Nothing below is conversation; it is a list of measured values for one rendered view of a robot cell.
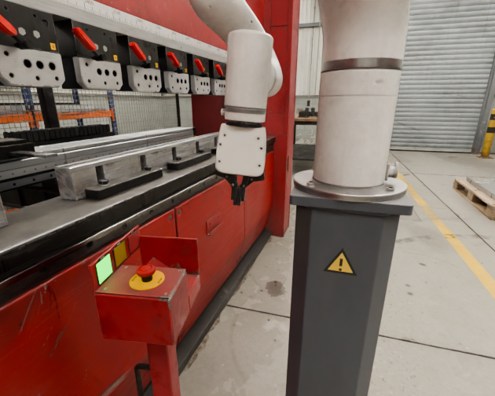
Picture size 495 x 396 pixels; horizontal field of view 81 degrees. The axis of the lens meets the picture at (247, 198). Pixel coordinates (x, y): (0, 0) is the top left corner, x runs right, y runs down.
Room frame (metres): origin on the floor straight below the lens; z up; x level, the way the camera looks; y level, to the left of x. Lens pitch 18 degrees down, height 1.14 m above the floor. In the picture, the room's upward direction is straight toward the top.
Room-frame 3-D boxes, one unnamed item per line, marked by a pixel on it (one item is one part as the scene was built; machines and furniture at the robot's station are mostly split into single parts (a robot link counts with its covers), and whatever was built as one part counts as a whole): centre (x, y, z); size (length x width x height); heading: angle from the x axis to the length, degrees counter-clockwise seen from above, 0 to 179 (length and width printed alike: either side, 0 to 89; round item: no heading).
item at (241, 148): (0.60, 0.01, 1.05); 0.10 x 0.07 x 0.11; 83
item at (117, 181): (0.93, 0.39, 0.89); 0.30 x 0.05 x 0.03; 160
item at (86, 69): (0.92, 0.46, 1.26); 0.15 x 0.09 x 0.17; 160
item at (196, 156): (1.30, 0.26, 0.89); 0.30 x 0.05 x 0.03; 160
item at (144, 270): (0.53, 0.21, 0.79); 0.04 x 0.04 x 0.04
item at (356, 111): (0.50, -0.18, 1.09); 0.19 x 0.19 x 0.18
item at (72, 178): (1.57, 0.22, 0.92); 1.67 x 0.06 x 0.10; 160
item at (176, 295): (0.58, 0.22, 0.75); 0.20 x 0.16 x 0.18; 173
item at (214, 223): (1.29, 0.15, 0.59); 0.15 x 0.02 x 0.07; 160
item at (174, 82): (1.30, 0.32, 1.26); 0.15 x 0.09 x 0.17; 160
